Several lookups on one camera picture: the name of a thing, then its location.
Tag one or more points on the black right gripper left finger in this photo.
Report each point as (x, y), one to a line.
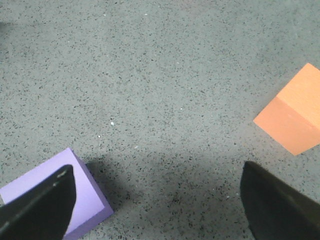
(42, 213)

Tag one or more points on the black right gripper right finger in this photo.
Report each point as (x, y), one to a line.
(275, 210)

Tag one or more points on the light purple foam cube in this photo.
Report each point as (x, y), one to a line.
(91, 206)

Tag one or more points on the orange foam cube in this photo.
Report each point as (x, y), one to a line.
(292, 117)

